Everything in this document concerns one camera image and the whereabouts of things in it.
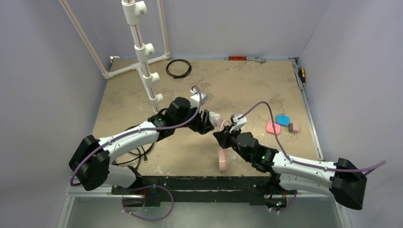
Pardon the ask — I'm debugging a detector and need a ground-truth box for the aluminium frame rail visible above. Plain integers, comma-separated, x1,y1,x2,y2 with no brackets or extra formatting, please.
289,57,344,202

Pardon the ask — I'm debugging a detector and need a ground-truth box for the pink round puck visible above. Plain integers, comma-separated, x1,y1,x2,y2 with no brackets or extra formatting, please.
218,149,227,173

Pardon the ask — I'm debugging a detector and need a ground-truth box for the white cube socket adapter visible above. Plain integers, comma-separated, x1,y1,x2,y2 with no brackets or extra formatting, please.
208,112,220,124

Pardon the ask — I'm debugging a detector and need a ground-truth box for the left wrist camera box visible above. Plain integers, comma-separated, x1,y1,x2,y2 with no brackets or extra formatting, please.
189,88,208,108

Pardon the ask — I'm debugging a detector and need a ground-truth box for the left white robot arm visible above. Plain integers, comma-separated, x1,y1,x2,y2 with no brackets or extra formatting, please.
68,96,222,194

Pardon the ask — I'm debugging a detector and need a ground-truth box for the small pink brown plug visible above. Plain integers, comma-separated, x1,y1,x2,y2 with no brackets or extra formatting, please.
288,123,300,133

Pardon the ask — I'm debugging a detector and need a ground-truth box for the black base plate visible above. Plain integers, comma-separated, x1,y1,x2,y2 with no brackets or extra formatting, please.
111,176,285,207

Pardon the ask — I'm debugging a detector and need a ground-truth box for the yellow black screwdriver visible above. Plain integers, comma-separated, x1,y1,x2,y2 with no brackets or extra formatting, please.
298,68,306,86

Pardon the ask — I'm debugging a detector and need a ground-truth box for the black cable ring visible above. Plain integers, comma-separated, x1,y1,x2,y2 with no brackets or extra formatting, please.
166,59,192,79

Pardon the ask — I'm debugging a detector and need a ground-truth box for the white PVC pipe frame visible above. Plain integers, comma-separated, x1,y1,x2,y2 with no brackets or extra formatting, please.
59,0,171,113

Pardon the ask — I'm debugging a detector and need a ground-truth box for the purple cable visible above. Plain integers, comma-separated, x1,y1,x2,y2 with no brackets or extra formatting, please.
239,101,387,215
69,85,203,222

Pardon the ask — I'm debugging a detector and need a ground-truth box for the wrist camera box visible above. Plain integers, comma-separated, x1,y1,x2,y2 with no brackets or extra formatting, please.
189,88,208,108
230,113,247,133

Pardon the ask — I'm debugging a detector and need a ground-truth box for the blue plug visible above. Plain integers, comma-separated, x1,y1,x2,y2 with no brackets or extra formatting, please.
276,114,291,126

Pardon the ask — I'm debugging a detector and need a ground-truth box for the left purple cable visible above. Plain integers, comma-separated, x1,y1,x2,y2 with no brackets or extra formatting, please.
69,85,203,222

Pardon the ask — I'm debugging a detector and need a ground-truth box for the red adjustable wrench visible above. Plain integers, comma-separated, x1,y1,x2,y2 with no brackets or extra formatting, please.
224,56,266,63

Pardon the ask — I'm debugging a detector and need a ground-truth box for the coral pink square plug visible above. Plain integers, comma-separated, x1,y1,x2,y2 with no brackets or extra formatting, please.
266,122,281,134

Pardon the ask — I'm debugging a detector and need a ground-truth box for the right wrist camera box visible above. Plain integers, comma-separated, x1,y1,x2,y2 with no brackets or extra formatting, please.
230,113,247,133

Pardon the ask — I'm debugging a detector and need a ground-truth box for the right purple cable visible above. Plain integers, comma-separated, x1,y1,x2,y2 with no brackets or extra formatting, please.
239,101,387,215

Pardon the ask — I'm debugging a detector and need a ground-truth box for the black USB cable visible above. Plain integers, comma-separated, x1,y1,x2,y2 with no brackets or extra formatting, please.
112,125,155,167

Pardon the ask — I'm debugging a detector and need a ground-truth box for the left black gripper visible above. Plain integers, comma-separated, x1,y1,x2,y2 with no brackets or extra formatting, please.
174,102,212,133

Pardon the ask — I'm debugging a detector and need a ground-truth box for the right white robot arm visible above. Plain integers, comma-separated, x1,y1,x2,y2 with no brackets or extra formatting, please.
213,130,367,210

